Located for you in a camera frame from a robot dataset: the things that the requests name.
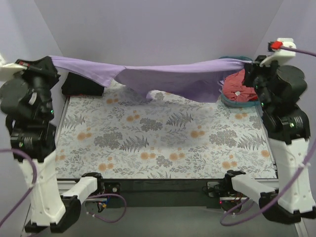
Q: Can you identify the purple t shirt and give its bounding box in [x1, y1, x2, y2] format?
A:
[51, 56, 247, 103]

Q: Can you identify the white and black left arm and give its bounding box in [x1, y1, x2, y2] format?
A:
[0, 56, 103, 233]

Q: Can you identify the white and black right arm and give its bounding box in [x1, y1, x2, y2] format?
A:
[221, 55, 316, 224]

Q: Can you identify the red crumpled t shirt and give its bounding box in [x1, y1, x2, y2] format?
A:
[236, 70, 258, 102]

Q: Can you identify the folded black t shirt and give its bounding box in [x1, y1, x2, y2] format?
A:
[61, 72, 104, 96]

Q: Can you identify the pink crumpled t shirt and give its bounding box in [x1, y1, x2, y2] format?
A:
[222, 70, 243, 102]

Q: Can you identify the teal plastic laundry basket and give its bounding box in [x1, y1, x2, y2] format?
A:
[217, 69, 260, 108]

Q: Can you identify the floral patterned table mat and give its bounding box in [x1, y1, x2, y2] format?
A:
[56, 83, 277, 179]

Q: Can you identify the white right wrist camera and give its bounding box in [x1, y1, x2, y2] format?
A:
[259, 38, 296, 67]

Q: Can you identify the aluminium front rail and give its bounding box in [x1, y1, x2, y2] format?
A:
[57, 178, 279, 194]

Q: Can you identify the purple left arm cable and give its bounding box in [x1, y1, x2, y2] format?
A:
[0, 148, 127, 224]

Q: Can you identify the black robot base mount plate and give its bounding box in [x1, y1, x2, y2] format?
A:
[101, 178, 222, 208]

